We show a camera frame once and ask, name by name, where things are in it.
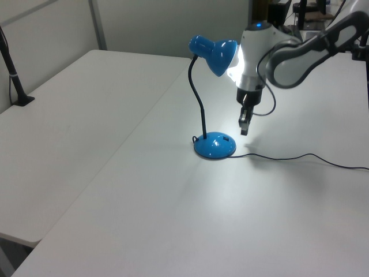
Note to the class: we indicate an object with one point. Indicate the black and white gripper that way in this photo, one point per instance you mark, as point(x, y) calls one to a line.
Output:
point(250, 97)

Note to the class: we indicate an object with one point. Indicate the blue gooseneck desk lamp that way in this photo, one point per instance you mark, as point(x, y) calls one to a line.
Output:
point(214, 145)

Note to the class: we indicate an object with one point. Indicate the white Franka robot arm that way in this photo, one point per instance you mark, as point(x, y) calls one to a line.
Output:
point(288, 63)

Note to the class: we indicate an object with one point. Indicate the black monitor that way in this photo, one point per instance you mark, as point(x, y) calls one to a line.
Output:
point(279, 13)

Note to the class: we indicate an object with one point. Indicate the black monitor stand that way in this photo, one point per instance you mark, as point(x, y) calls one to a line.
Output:
point(302, 14)

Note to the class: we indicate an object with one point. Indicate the black pole with clamp base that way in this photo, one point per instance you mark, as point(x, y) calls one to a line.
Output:
point(14, 78)

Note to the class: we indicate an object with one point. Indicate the black table clamp mount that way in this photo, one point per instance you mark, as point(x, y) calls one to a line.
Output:
point(359, 53)

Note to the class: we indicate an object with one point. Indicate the grey partition frame post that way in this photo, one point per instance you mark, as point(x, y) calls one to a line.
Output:
point(97, 26)

